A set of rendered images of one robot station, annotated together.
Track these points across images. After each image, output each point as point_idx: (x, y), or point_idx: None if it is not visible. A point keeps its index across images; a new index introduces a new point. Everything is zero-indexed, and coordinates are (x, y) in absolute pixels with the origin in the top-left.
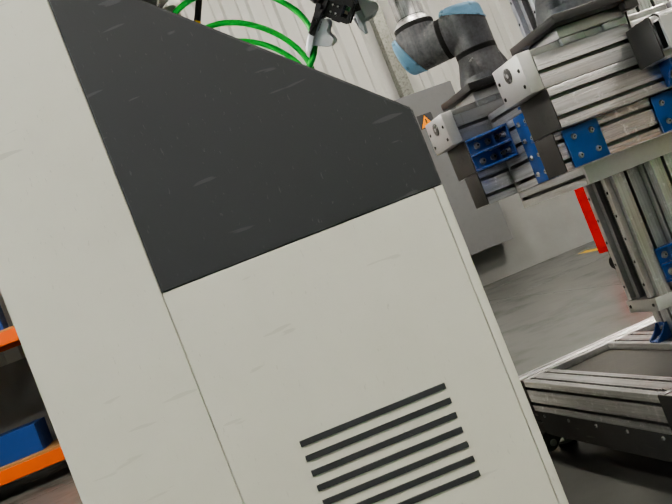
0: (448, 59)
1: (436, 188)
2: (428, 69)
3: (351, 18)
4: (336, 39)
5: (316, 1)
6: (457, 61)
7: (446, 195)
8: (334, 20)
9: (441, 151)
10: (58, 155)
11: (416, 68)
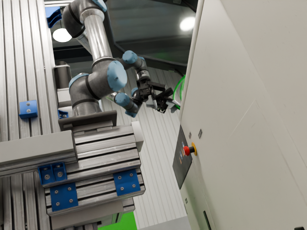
0: (100, 97)
1: None
2: (112, 91)
3: (159, 107)
4: (168, 108)
5: (164, 89)
6: (98, 104)
7: (180, 194)
8: (166, 108)
9: (142, 144)
10: None
11: (120, 89)
